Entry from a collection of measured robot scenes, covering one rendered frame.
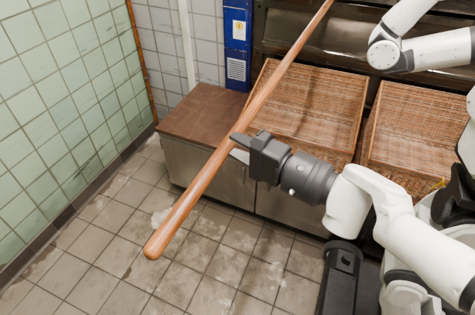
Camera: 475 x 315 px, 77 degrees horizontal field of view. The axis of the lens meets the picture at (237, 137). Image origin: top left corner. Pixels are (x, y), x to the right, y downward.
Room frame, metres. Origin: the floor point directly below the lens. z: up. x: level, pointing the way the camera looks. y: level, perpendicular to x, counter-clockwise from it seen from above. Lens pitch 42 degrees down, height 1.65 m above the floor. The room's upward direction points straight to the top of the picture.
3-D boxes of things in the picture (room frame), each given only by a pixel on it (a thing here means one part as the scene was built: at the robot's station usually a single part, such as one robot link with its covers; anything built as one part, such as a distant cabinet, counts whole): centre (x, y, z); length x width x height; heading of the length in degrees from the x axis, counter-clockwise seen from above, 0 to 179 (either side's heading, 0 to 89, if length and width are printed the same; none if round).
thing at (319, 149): (1.21, -0.33, 0.72); 0.56 x 0.49 x 0.28; 68
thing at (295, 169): (0.39, -0.09, 1.21); 0.12 x 0.10 x 0.13; 56
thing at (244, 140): (0.44, -0.01, 1.24); 0.06 x 0.03 x 0.02; 56
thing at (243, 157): (0.44, -0.01, 1.18); 0.06 x 0.03 x 0.02; 56
